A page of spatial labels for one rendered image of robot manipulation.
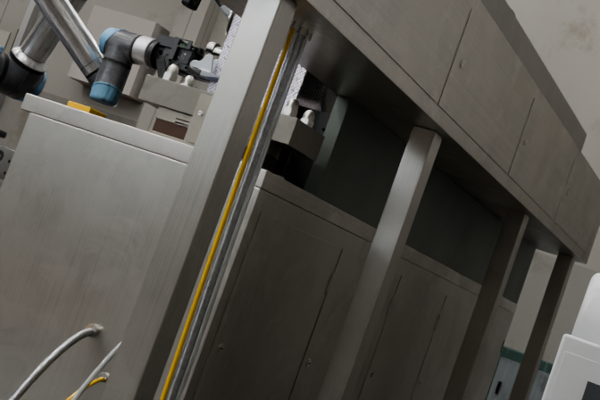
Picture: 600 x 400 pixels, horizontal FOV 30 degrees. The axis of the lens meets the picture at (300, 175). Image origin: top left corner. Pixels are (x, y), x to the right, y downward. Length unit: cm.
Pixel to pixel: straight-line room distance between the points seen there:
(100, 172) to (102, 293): 27
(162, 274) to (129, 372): 16
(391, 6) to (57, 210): 90
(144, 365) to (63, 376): 71
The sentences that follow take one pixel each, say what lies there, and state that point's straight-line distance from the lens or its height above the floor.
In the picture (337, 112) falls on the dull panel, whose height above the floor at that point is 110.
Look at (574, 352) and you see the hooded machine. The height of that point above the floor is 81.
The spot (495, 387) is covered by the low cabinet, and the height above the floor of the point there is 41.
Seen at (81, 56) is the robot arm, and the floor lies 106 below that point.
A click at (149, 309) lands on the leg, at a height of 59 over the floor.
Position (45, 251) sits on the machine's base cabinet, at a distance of 255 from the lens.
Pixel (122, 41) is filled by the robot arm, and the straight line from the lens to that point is 285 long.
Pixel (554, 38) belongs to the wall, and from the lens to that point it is 1068.
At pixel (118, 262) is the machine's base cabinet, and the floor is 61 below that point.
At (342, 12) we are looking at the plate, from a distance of 195.
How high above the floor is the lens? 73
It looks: 5 degrees up
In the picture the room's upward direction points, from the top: 20 degrees clockwise
